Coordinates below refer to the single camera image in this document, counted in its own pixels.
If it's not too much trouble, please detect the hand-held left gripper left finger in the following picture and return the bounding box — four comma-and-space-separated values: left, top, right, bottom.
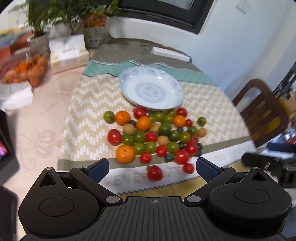
31, 159, 123, 207

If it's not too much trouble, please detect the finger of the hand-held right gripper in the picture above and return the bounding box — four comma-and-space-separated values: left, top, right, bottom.
241, 152, 284, 169
266, 142, 296, 154

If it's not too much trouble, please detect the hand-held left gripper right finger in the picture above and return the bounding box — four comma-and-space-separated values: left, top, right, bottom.
184, 157, 278, 207

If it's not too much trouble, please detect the mandarin orange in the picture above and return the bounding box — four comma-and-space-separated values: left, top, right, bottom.
115, 110, 131, 126
116, 144, 136, 163
173, 115, 187, 128
136, 116, 151, 132

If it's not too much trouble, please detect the green lime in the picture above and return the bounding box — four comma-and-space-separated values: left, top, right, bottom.
166, 141, 180, 153
159, 123, 172, 136

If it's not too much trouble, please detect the pile of green tomatoes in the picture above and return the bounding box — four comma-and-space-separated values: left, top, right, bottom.
103, 108, 207, 155

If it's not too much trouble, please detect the white blue patterned plate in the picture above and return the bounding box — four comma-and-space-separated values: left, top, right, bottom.
118, 65, 185, 111

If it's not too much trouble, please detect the brown wooden chair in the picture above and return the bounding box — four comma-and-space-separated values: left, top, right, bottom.
232, 78, 290, 149

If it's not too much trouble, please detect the cluttered shelf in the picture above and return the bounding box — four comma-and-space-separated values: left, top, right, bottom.
269, 66, 296, 145

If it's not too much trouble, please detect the crumpled white paper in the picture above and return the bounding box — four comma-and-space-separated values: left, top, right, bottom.
0, 82, 34, 110

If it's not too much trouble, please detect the tissue pack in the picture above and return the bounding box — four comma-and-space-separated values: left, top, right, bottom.
48, 34, 90, 74

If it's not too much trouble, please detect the pile of kumquats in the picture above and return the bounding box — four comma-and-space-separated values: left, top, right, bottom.
5, 56, 49, 88

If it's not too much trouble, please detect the white power strip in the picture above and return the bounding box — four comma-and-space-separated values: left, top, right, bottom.
150, 46, 192, 63

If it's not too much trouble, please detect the clear plastic container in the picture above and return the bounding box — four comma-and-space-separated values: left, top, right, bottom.
0, 50, 52, 88

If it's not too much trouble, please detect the printed food bag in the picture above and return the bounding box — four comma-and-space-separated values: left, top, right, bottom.
83, 13, 111, 49

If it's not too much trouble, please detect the potted plant grey pot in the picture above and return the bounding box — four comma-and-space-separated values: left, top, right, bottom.
22, 0, 62, 55

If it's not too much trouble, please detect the potted plant white pot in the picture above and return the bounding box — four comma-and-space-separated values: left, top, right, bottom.
46, 0, 126, 40

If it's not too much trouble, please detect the stack of books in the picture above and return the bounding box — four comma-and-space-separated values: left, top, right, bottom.
0, 28, 34, 55

